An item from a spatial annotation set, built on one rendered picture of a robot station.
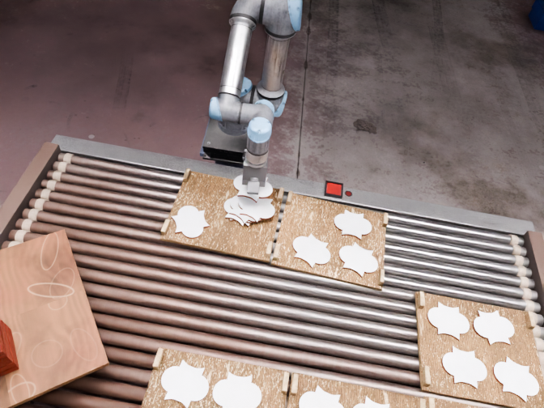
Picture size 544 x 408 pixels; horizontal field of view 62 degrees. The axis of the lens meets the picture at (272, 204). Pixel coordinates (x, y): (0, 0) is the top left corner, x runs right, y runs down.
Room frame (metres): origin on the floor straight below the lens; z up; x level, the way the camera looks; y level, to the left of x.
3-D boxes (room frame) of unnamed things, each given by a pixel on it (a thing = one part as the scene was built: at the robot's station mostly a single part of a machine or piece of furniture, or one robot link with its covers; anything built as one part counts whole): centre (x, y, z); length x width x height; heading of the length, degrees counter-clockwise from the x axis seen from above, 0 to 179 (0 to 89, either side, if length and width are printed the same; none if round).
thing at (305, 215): (1.03, -0.25, 0.93); 0.41 x 0.35 x 0.02; 86
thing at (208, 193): (1.06, 0.17, 0.93); 0.41 x 0.35 x 0.02; 88
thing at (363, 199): (1.28, -0.07, 0.89); 2.08 x 0.08 x 0.06; 89
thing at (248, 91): (1.55, 0.22, 1.11); 0.13 x 0.12 x 0.14; 91
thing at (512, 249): (1.16, -0.07, 0.90); 1.95 x 0.05 x 0.05; 89
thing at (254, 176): (1.09, 0.08, 1.16); 0.12 x 0.09 x 0.16; 5
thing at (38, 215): (0.91, -0.07, 0.90); 1.95 x 0.05 x 0.05; 89
